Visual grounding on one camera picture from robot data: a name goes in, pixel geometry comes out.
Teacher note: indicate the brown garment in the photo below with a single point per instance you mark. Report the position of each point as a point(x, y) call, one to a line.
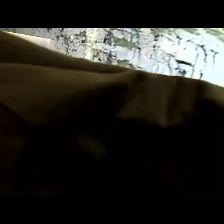
point(76, 90)

